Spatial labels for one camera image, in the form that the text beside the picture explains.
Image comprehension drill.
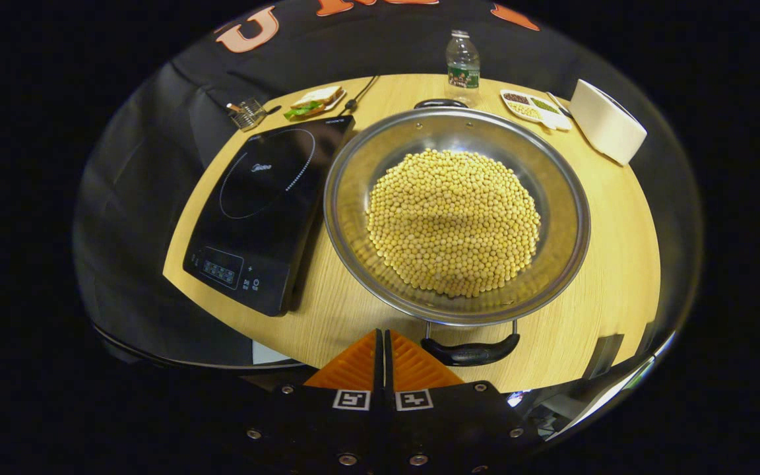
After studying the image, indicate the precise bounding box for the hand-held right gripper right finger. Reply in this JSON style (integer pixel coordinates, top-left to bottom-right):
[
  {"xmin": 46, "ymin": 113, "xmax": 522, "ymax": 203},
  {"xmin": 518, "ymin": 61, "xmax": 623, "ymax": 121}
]
[{"xmin": 385, "ymin": 329, "xmax": 539, "ymax": 475}]

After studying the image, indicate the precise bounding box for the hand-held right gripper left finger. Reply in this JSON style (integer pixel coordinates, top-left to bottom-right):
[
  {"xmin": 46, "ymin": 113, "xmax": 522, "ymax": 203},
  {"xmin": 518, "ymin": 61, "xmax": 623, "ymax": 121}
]
[{"xmin": 241, "ymin": 329, "xmax": 386, "ymax": 475}]

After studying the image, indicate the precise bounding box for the metal wire holder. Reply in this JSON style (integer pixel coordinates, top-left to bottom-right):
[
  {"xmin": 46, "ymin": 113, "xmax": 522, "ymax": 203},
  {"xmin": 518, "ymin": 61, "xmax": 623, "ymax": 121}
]
[{"xmin": 226, "ymin": 98, "xmax": 269, "ymax": 131}]

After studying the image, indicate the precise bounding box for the clear plastic water bottle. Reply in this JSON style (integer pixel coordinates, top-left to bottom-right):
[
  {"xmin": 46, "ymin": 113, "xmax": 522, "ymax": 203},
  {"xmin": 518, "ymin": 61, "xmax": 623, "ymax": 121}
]
[{"xmin": 445, "ymin": 30, "xmax": 482, "ymax": 106}]

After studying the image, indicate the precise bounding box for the white toaster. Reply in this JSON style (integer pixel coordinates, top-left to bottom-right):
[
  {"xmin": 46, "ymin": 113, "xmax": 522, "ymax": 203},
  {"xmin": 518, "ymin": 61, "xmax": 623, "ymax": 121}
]
[{"xmin": 569, "ymin": 79, "xmax": 648, "ymax": 166}]

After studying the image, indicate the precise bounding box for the black power cable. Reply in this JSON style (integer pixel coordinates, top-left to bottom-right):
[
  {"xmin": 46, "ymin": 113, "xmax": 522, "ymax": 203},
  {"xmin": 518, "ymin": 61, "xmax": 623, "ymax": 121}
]
[{"xmin": 344, "ymin": 75, "xmax": 381, "ymax": 113}]

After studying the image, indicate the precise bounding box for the white divided bean dish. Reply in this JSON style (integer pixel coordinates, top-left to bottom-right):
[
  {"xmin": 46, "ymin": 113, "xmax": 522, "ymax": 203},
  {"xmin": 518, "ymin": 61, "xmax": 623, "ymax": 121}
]
[{"xmin": 500, "ymin": 89, "xmax": 572, "ymax": 131}]

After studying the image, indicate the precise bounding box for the sandwich with lettuce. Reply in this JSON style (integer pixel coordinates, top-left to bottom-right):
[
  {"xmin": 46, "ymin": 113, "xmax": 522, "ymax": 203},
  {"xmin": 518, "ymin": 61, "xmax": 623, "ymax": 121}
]
[{"xmin": 284, "ymin": 86, "xmax": 343, "ymax": 121}]

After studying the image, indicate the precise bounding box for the black induction cooktop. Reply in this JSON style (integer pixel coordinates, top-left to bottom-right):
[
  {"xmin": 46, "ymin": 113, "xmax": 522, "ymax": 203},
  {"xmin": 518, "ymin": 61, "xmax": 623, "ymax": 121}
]
[{"xmin": 182, "ymin": 115, "xmax": 356, "ymax": 317}]

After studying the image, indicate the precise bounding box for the steel pot with black handles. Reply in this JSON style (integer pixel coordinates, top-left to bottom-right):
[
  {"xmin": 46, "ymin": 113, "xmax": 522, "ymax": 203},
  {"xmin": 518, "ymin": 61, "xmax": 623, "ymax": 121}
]
[{"xmin": 323, "ymin": 99, "xmax": 592, "ymax": 367}]

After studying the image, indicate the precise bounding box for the pile of yellow soybeans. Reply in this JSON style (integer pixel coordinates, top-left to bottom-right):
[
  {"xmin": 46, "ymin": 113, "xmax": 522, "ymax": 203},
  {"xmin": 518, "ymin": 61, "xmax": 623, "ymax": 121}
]
[{"xmin": 367, "ymin": 148, "xmax": 542, "ymax": 298}]

